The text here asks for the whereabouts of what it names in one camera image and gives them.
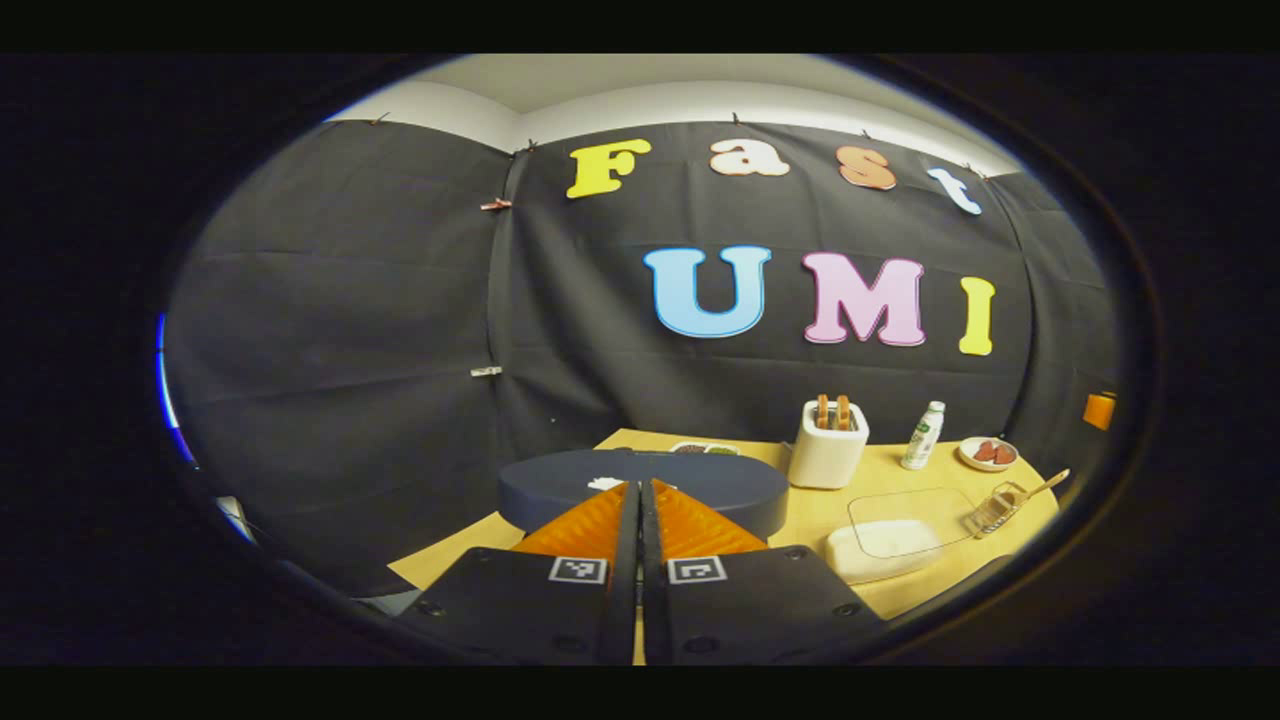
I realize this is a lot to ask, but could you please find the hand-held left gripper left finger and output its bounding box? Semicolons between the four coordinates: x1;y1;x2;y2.
395;480;641;666

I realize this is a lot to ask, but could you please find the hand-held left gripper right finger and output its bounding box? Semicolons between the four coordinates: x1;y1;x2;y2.
640;478;886;666

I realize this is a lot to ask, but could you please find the wooden spoon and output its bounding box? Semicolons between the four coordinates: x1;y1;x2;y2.
985;468;1071;526

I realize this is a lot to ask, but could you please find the dark blue rice cooker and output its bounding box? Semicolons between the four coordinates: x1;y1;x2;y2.
497;448;791;541

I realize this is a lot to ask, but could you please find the clear chopstick holder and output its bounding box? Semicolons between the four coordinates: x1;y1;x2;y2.
963;480;1029;539

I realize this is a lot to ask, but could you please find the white rice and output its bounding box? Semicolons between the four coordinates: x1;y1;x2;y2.
828;518;946;584

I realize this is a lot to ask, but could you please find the white round plate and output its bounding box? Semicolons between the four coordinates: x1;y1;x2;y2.
957;436;1020;473

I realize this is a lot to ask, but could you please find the white drink bottle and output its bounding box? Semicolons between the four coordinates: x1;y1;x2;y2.
900;400;947;471

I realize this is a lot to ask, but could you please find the clear plastic box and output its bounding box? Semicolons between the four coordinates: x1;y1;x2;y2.
825;487;979;586

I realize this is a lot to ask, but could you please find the white toaster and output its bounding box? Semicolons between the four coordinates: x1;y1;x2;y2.
788;398;871;491

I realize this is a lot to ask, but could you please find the black backdrop cloth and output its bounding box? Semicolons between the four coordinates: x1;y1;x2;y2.
165;120;1119;601

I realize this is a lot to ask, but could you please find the white desk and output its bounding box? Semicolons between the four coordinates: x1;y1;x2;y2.
213;495;256;546

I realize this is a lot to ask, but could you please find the computer monitor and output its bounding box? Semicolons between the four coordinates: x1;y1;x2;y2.
155;312;196;466

